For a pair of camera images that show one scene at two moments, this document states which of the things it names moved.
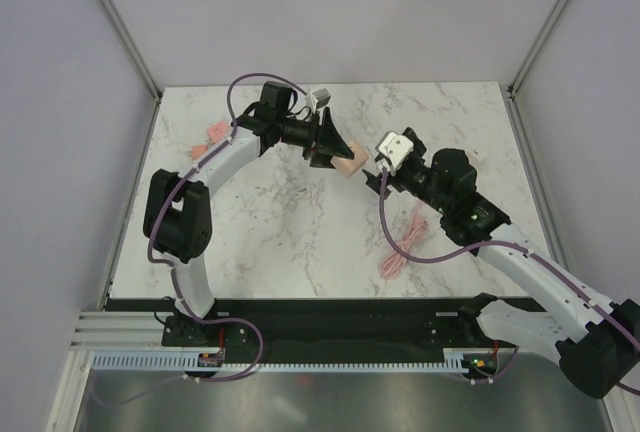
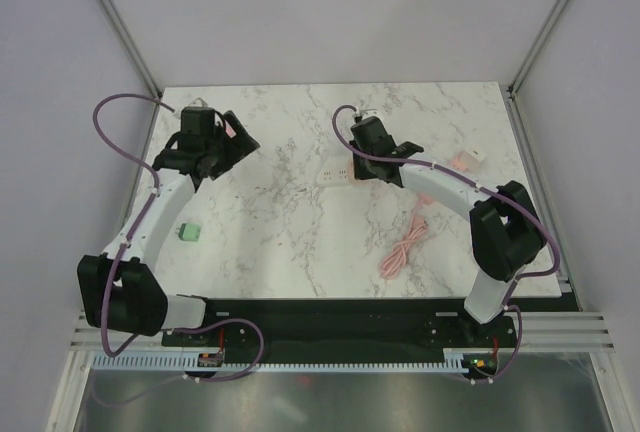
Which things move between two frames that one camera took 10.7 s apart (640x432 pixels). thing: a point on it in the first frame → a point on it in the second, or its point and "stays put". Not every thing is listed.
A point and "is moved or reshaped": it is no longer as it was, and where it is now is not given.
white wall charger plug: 474,156 stays put
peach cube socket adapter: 348,167 is moved or reshaped
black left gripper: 329,143 → 238,148
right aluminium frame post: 558,7 stays put
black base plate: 323,326 stays put
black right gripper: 393,181 → 360,173
